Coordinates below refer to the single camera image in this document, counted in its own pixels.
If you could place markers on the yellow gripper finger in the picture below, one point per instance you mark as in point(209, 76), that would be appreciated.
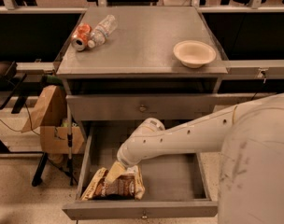
point(115, 172)

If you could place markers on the brown chip bag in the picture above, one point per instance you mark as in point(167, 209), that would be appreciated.
point(128, 186)

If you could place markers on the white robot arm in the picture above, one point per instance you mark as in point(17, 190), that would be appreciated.
point(250, 140)

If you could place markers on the open grey middle drawer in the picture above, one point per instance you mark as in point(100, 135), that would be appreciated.
point(175, 185)

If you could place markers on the closed grey top drawer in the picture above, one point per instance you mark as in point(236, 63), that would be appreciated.
point(140, 106)

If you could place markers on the grey drawer cabinet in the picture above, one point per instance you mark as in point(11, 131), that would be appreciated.
point(138, 57)

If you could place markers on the black tripod stand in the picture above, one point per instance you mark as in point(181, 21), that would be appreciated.
point(43, 160)

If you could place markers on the cardboard box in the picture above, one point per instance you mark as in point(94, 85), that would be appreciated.
point(49, 114)

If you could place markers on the orange soda can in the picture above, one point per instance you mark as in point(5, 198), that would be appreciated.
point(80, 37)

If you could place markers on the white paper bowl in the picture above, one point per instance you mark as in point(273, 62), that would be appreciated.
point(194, 54)

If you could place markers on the clear plastic water bottle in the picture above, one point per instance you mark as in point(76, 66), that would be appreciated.
point(102, 31)

